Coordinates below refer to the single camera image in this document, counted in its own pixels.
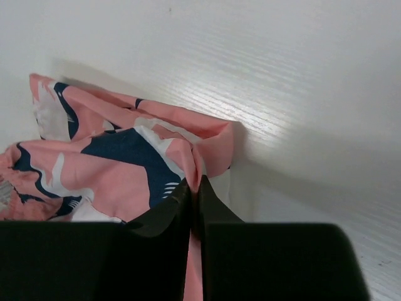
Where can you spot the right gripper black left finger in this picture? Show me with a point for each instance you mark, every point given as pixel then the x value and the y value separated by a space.
pixel 144 259

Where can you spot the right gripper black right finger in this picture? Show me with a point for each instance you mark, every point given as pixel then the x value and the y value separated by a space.
pixel 274 261

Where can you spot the pink shark print shorts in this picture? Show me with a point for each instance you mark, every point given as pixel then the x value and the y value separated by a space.
pixel 109 157

